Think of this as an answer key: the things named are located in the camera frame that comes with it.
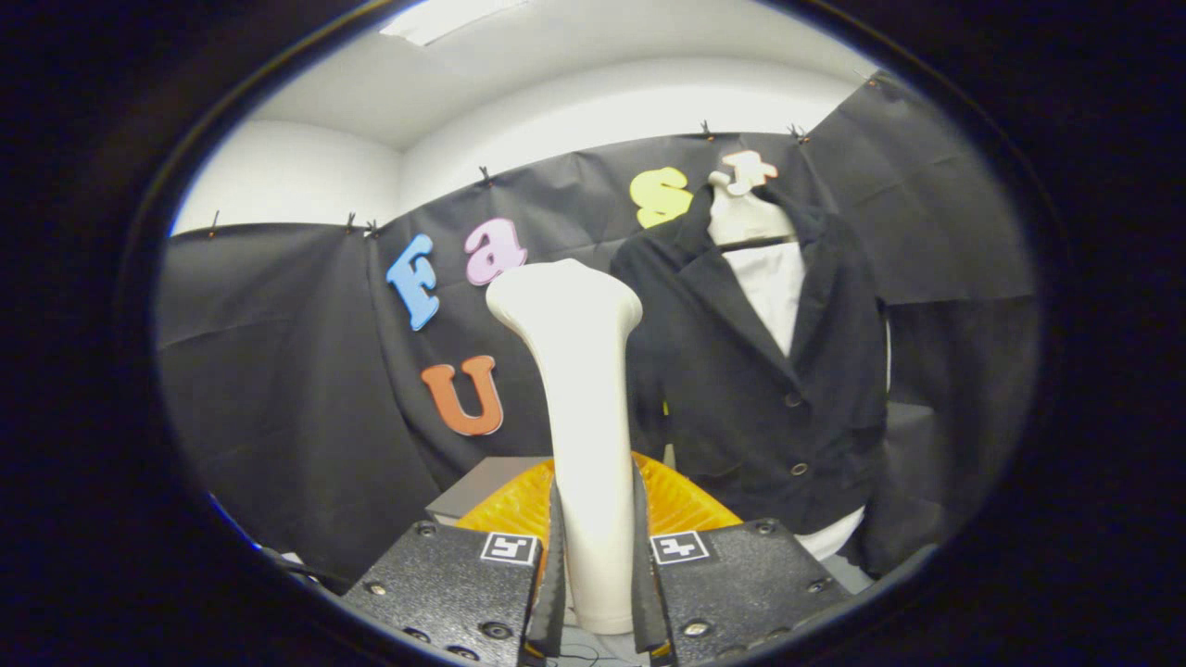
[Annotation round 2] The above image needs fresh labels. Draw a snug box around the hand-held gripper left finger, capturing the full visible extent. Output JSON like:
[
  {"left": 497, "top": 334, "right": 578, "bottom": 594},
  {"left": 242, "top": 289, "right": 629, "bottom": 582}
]
[{"left": 338, "top": 459, "right": 568, "bottom": 667}]

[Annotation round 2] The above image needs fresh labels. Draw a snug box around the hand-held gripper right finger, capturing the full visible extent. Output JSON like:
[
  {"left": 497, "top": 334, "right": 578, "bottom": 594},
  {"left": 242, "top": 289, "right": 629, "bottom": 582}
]
[{"left": 632, "top": 452, "right": 853, "bottom": 666}]

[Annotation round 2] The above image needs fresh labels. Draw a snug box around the black jacket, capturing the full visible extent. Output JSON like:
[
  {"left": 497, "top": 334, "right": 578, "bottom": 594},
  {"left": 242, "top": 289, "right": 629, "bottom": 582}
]
[{"left": 609, "top": 181, "right": 890, "bottom": 536}]

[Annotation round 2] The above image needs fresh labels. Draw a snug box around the white garment steamer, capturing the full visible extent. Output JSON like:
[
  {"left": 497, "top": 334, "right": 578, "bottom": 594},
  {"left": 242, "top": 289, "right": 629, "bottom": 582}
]
[{"left": 486, "top": 259, "right": 644, "bottom": 636}]

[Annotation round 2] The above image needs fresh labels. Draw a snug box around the grey cabinet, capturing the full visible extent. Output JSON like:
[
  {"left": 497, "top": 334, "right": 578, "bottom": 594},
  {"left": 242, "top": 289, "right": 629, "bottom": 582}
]
[{"left": 426, "top": 456, "right": 557, "bottom": 524}]

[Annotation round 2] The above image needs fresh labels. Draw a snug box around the black backdrop cloth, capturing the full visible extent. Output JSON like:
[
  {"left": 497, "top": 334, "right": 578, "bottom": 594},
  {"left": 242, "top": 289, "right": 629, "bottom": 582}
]
[{"left": 156, "top": 72, "right": 1039, "bottom": 585}]

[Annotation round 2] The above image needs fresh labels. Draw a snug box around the white dress form mannequin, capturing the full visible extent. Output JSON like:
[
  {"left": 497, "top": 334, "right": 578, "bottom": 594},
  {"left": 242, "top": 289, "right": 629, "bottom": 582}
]
[{"left": 707, "top": 170, "right": 867, "bottom": 561}]

